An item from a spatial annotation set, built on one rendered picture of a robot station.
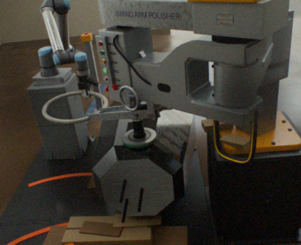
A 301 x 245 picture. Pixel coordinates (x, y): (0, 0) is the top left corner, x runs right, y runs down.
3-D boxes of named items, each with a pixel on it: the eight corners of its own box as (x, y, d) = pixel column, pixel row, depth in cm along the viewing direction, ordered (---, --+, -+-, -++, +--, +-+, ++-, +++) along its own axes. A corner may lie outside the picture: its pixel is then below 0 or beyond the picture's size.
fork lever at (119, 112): (176, 106, 192) (174, 98, 190) (155, 120, 179) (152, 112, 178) (105, 112, 241) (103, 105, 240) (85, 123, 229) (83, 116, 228)
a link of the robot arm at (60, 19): (55, 55, 340) (49, -7, 278) (71, 52, 346) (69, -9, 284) (58, 66, 333) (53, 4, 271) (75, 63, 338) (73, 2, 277)
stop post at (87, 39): (109, 107, 468) (95, 31, 417) (107, 114, 451) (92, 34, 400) (95, 108, 470) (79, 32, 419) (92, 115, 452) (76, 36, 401)
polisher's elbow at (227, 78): (219, 89, 163) (218, 51, 154) (259, 93, 155) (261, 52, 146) (208, 105, 148) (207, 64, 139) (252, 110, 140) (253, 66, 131)
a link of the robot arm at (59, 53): (36, -5, 273) (54, 60, 250) (51, -6, 277) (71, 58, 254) (37, 5, 283) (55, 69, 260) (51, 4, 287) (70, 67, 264)
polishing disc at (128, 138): (163, 134, 211) (163, 132, 211) (140, 149, 198) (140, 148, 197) (139, 126, 224) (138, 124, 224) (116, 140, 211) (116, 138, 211)
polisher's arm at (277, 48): (236, 48, 223) (237, 10, 211) (291, 50, 208) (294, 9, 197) (204, 91, 166) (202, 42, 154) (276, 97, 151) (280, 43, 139)
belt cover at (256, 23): (287, 33, 136) (291, -9, 128) (261, 49, 120) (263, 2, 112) (123, 21, 195) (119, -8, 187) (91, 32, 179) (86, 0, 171)
